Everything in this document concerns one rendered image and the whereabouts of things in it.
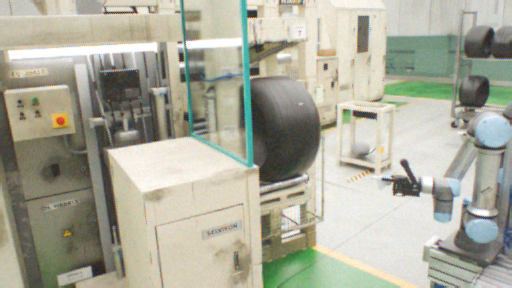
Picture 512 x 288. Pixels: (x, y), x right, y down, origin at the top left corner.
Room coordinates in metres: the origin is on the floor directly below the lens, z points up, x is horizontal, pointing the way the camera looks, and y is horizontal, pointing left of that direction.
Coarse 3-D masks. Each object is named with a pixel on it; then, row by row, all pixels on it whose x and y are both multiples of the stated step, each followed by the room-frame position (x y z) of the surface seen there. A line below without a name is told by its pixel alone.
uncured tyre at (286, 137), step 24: (264, 96) 2.04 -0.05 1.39; (288, 96) 2.04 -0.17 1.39; (264, 120) 2.00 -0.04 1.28; (288, 120) 1.96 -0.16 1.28; (312, 120) 2.02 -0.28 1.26; (264, 144) 2.46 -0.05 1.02; (288, 144) 1.94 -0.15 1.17; (312, 144) 2.01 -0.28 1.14; (264, 168) 2.03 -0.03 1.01; (288, 168) 1.99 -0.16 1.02
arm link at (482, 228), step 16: (496, 112) 1.60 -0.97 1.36; (480, 128) 1.52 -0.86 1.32; (496, 128) 1.49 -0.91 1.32; (480, 144) 1.53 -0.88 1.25; (496, 144) 1.49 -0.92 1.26; (480, 160) 1.54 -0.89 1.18; (496, 160) 1.51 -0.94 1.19; (480, 176) 1.53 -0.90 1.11; (496, 176) 1.52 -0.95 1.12; (480, 192) 1.53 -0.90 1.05; (496, 192) 1.53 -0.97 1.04; (480, 208) 1.52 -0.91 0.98; (480, 224) 1.49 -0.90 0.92; (496, 224) 1.51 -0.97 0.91; (480, 240) 1.50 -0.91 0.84
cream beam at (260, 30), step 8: (248, 24) 2.37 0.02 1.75; (256, 24) 2.39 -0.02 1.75; (264, 24) 2.42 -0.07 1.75; (272, 24) 2.44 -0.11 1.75; (280, 24) 2.47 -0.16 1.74; (288, 24) 2.50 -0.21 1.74; (248, 32) 2.37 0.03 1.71; (256, 32) 2.39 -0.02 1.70; (264, 32) 2.42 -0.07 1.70; (272, 32) 2.44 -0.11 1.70; (280, 32) 2.47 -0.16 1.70; (288, 32) 2.50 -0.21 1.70; (256, 40) 2.39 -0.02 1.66; (264, 40) 2.42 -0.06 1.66; (272, 40) 2.44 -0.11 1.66; (280, 40) 2.47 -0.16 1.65; (288, 40) 2.50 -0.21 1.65; (296, 40) 2.53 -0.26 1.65; (304, 40) 2.56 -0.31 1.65
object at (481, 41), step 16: (480, 32) 6.55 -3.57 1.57; (496, 32) 6.40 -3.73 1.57; (464, 48) 6.68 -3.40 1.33; (480, 48) 6.49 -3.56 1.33; (496, 48) 6.30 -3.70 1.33; (464, 64) 7.01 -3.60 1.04; (464, 80) 6.70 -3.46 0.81; (480, 80) 6.55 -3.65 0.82; (464, 96) 6.58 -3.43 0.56; (480, 96) 6.92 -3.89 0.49; (464, 112) 6.97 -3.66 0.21
